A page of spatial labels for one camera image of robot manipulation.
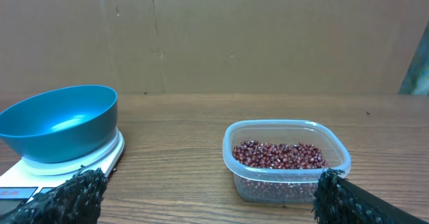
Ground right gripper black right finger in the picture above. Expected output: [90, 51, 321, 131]
[312, 169, 428, 224]

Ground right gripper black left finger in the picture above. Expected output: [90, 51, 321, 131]
[1, 168, 108, 224]

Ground white digital kitchen scale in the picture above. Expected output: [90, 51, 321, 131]
[1, 129, 125, 216]

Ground blue plastic bowl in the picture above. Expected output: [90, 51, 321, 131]
[1, 85, 118, 163]

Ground clear plastic food container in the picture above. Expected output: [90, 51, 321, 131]
[223, 119, 351, 204]

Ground red adzuki beans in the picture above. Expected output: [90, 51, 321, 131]
[232, 140, 329, 170]

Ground green object at wall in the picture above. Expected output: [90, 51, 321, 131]
[399, 25, 428, 96]

